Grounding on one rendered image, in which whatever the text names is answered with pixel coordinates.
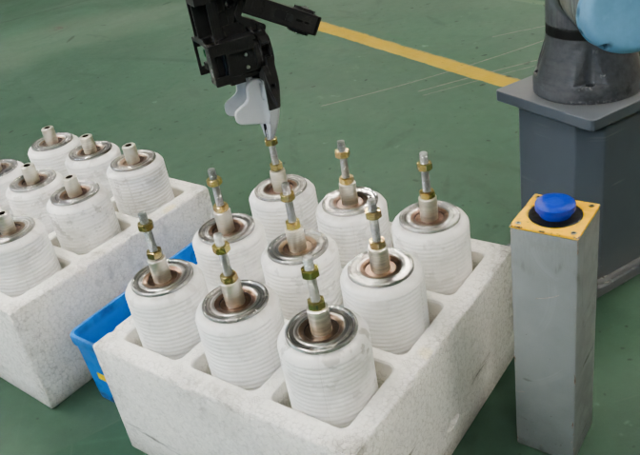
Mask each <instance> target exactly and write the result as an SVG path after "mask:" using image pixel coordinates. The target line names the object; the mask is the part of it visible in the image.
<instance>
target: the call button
mask: <svg viewBox="0 0 640 455"><path fill-rule="evenodd" d="M534 208H535V211H536V212H537V213H538V214H539V216H540V217H541V218H542V219H544V220H546V221H549V222H562V221H565V220H568V219H569V218H570V217H571V215H572V214H573V213H574V212H575V211H576V201H575V200H574V199H573V198H572V197H570V196H568V195H567V194H564V193H548V194H544V195H542V196H540V197H538V198H537V199H536V200H535V203H534Z"/></svg>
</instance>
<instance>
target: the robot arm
mask: <svg viewBox="0 0 640 455"><path fill-rule="evenodd" d="M186 3H187V8H188V12H189V16H190V22H191V26H192V30H193V34H194V36H192V37H191V40H192V43H193V47H194V51H195V55H196V59H197V63H198V67H199V70H200V74H201V75H204V74H207V73H210V76H211V82H212V83H213V84H214V85H215V86H216V87H217V88H221V87H224V86H226V85H231V86H236V92H235V94H234V95H233V96H232V97H231V98H230V99H229V100H228V101H227V102H226V103H225V112H226V114H227V115H229V116H235V120H236V122H237V123H238V124H240V125H257V124H260V125H261V127H262V130H263V131H264V134H265V136H267V135H266V130H267V131H268V136H269V139H273V138H274V136H275V133H276V130H277V127H278V122H279V116H280V107H281V105H280V87H279V80H278V75H277V71H276V67H275V64H274V53H273V49H272V46H271V42H270V38H269V36H268V34H267V33H266V32H265V29H266V25H265V24H263V23H261V22H259V21H257V20H255V19H253V18H249V17H247V16H243V15H241V14H242V12H243V13H245V14H248V15H251V16H254V17H257V18H261V19H264V20H267V21H270V22H272V23H275V24H278V25H281V26H285V27H287V29H288V30H291V31H293V32H294V33H296V34H303V35H306V36H308V34H311V35H314V36H315V35H316V33H317V31H318V28H319V25H320V22H321V17H319V16H317V15H316V14H314V13H315V11H313V10H309V8H307V7H305V6H301V7H300V6H297V5H294V7H293V6H289V5H286V4H283V3H280V2H277V1H274V0H186ZM225 3H227V4H226V5H225ZM200 46H202V47H203V48H204V49H203V52H204V55H205V57H206V58H207V61H204V65H205V66H202V65H201V61H200V57H199V53H198V49H197V47H200ZM639 51H640V0H545V40H544V43H543V46H542V48H541V51H540V54H539V58H538V62H537V66H536V68H535V69H534V72H533V91H534V92H535V93H536V94H537V95H538V96H539V97H541V98H543V99H546V100H548V101H552V102H555V103H560V104H567V105H599V104H606V103H611V102H616V101H620V100H623V99H626V98H629V97H631V96H632V95H634V94H636V93H637V92H639V91H640V55H639Z"/></svg>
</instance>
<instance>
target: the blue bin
mask: <svg viewBox="0 0 640 455"><path fill-rule="evenodd" d="M170 259H182V260H186V261H189V262H192V263H194V264H196V265H197V264H198V263H197V259H196V256H195V253H194V249H193V246H192V242H191V243H190V244H188V245H187V246H186V247H184V248H183V249H181V250H180V251H178V252H177V253H176V254H174V255H173V256H172V257H170ZM125 293H126V291H124V292H123V293H121V294H120V295H119V296H117V297H116V298H115V299H113V300H112V301H111V302H109V303H108V304H106V305H105V306H104V307H102V308H101V309H99V310H98V311H97V312H95V313H94V314H93V315H91V316H90V317H89V318H88V319H87V320H85V321H84V322H83V323H81V324H80V325H79V326H77V327H75V328H74V329H73V330H72V331H71V333H70V338H71V340H72V342H73V343H74V344H75V345H76V346H78V348H79V350H80V352H81V354H82V356H83V358H84V360H85V362H86V364H87V366H88V369H89V371H90V374H91V376H92V378H93V380H94V382H95V383H96V385H97V387H98V389H99V391H100V393H101V395H102V396H103V397H104V398H106V399H108V400H110V401H112V402H114V403H115V401H114V399H113V397H112V394H111V392H110V388H109V385H108V383H107V380H106V378H105V375H104V373H103V370H102V368H101V366H100V364H99V361H98V359H97V356H96V354H95V351H94V349H93V345H94V344H95V343H96V342H98V341H99V340H100V339H101V338H103V337H104V336H105V335H107V334H108V333H111V332H113V331H114V330H115V328H116V327H117V326H118V325H120V324H121V323H122V322H124V321H125V320H126V319H127V318H129V317H130V316H131V313H130V308H129V305H128V303H127V300H126V295H125Z"/></svg>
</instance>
